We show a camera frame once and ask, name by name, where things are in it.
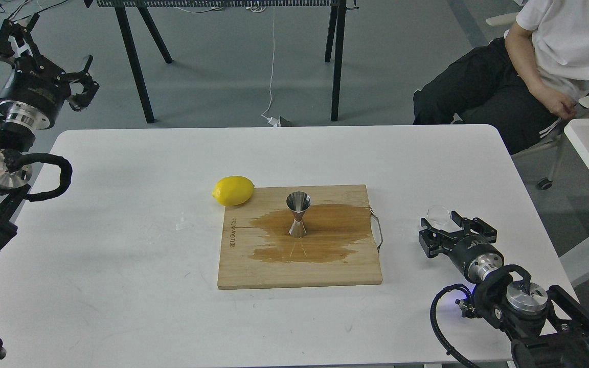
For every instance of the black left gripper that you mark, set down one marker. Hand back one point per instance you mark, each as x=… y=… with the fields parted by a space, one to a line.
x=18 y=49

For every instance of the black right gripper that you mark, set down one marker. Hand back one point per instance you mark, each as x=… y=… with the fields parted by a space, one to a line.
x=471 y=249

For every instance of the steel double jigger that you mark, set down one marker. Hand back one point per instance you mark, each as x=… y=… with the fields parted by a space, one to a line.
x=298 y=202

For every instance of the clear glass measuring cup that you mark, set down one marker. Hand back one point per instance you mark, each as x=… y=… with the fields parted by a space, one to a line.
x=438 y=215

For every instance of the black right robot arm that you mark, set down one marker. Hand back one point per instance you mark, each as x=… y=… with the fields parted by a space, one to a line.
x=546 y=327

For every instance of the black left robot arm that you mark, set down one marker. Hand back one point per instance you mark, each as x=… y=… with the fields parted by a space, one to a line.
x=29 y=176

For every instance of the wooden cutting board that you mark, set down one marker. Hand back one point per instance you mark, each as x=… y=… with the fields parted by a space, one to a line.
x=257 y=251

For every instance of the seated person white shirt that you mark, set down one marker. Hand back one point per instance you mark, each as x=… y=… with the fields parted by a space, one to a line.
x=521 y=83

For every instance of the yellow lemon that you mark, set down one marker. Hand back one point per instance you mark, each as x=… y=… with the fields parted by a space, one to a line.
x=233 y=190

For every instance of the black trestle table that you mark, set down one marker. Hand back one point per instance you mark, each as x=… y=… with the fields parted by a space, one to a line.
x=236 y=50

